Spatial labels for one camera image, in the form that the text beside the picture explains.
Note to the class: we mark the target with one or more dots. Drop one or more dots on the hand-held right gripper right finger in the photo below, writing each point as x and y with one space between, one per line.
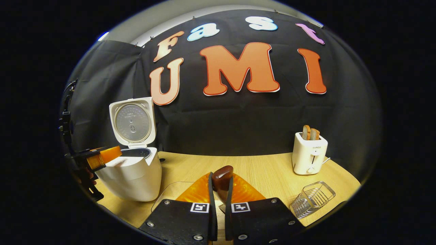
229 214

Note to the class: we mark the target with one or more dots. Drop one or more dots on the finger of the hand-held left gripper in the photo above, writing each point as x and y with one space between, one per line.
105 156

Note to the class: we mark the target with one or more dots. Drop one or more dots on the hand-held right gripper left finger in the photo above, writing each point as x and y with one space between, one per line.
213 211

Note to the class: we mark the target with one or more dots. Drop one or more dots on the brown wooden spoon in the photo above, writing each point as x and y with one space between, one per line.
222 178

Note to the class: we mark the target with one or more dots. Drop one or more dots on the white rice cooker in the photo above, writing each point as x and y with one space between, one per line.
133 177

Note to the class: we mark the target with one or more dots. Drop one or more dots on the black backdrop cloth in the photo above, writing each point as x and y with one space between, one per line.
238 122

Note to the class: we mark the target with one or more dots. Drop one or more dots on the white toaster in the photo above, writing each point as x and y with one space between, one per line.
308 156

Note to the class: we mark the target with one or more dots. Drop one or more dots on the brown toast slice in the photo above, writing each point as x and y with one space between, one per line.
314 134
306 132

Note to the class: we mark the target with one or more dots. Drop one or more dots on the ceiling light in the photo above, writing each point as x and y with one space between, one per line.
103 36

